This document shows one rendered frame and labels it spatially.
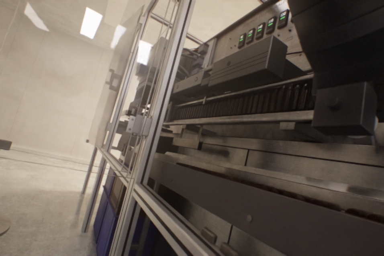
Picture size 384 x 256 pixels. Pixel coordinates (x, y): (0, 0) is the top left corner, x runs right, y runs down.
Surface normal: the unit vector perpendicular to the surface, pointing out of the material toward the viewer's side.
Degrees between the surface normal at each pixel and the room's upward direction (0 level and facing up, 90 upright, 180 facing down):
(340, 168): 90
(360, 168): 90
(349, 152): 90
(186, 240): 90
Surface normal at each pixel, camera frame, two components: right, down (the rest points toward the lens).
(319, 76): -0.88, 0.37
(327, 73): -0.77, 0.44
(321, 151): -0.85, -0.26
